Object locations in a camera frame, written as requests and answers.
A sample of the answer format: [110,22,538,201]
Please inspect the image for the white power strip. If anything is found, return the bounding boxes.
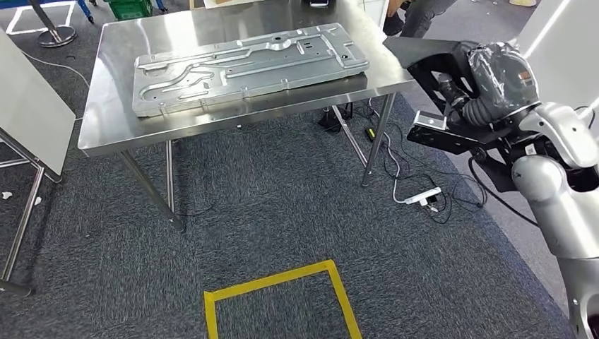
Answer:
[403,186,443,206]

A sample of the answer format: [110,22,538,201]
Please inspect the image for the black floor cable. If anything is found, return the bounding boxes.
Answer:
[364,100,487,225]

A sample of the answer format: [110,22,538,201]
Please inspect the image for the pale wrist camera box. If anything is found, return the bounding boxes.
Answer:
[411,111,449,133]

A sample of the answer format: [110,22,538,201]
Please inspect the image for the person's leg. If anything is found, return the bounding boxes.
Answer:
[382,0,460,40]

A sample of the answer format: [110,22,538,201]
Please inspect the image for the stamped grey metal panel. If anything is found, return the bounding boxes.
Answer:
[131,22,371,118]

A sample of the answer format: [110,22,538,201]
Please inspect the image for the black plastic slotted part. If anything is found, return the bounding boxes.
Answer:
[382,36,478,116]

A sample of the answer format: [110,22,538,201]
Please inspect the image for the small white cabinet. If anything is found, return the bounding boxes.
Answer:
[359,0,390,30]

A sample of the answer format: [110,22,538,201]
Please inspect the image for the steel frame side table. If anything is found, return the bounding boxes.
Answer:
[0,126,64,298]

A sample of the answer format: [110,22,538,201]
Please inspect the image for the blue metal stand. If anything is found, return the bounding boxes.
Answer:
[76,0,168,24]

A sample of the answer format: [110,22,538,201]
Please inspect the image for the yellow floor tape square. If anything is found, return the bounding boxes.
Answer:
[203,259,364,339]

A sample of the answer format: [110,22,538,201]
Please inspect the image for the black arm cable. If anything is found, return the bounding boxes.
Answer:
[468,156,539,229]

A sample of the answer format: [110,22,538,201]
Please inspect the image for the black floor adapter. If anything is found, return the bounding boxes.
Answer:
[318,105,354,133]

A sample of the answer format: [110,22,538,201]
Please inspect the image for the stainless steel workbench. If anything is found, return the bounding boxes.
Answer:
[77,0,417,234]

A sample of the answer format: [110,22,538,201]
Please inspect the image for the white power strip cable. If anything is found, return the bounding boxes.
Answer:
[381,133,408,204]

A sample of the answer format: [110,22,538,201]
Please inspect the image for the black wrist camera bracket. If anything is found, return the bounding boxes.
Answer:
[405,122,518,157]

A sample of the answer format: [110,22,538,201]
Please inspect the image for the white display counter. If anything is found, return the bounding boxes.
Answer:
[514,0,599,113]

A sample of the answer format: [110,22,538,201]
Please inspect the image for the chrome stanchion post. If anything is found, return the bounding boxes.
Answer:
[28,0,78,49]

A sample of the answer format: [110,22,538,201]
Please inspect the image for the white board panel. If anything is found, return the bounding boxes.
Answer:
[0,28,77,178]

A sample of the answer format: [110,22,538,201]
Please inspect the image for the green plastic crate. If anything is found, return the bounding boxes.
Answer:
[103,0,155,21]

